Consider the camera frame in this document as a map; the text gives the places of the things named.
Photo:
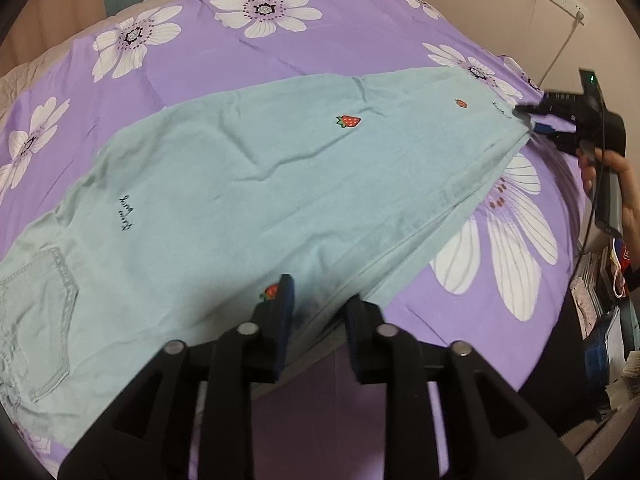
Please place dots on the blue storage box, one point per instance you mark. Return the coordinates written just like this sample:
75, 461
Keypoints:
602, 355

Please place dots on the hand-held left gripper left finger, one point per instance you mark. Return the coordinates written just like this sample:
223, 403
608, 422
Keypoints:
284, 312

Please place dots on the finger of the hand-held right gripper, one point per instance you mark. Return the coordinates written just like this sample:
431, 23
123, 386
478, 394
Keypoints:
544, 130
555, 104

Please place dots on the purple floral bed sheet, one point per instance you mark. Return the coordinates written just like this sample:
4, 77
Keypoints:
200, 60

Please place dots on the person's right hand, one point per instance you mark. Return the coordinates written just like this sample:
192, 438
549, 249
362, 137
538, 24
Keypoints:
630, 180

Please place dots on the stack of books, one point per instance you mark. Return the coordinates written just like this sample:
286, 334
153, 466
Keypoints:
595, 280

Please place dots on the white crumpled paper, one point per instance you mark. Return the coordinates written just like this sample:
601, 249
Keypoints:
625, 385

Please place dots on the light blue denim pants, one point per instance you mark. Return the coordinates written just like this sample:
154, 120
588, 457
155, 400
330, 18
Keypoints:
250, 185

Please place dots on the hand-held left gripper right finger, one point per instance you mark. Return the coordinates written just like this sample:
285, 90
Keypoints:
353, 327

